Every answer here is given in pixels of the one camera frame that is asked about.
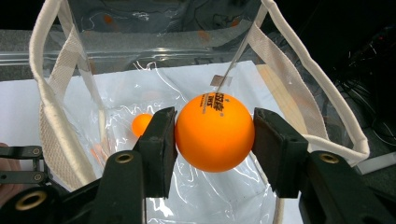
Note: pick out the orange table tennis ball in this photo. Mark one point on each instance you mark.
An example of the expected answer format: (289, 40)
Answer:
(140, 125)
(214, 137)

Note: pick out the white table cover sheet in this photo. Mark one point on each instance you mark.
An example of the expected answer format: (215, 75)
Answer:
(18, 109)

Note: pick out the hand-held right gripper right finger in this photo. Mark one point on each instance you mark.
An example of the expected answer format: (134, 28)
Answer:
(280, 155)

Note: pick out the clear plastic bag beige trim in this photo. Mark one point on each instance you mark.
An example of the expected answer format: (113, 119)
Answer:
(46, 102)

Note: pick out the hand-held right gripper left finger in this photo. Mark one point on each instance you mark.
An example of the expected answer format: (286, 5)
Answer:
(158, 149)

